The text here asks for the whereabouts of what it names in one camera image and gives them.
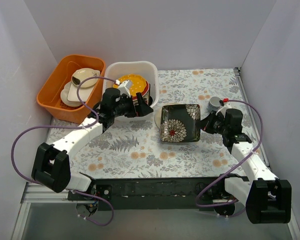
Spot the white scalloped plate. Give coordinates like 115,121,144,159
60,82,82,108

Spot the red plate teal flower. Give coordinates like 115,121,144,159
130,81,150,100

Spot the purple cable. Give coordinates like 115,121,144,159
10,76,121,227
194,99,264,218

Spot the black square patterned plate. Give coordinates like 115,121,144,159
159,104,201,143

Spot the beige round plate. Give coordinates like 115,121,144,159
71,68,101,89

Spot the yellow plate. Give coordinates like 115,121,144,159
118,74,149,97

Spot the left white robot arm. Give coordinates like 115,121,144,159
31,88,154,200

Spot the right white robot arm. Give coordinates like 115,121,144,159
195,108,292,224

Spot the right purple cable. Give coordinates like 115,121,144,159
194,99,264,218

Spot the grey mug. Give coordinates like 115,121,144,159
207,96,223,113

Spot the orange plastic bin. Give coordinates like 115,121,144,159
36,54,106,124

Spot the white plastic bin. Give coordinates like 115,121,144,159
104,60,160,109

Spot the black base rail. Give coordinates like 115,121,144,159
67,177,241,212

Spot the floral tablecloth mat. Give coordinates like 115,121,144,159
69,68,258,179

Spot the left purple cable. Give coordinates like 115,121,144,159
10,76,121,227

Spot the pink bottom plate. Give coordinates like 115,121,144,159
154,107,162,128

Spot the white square plate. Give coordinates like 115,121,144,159
66,82,96,103

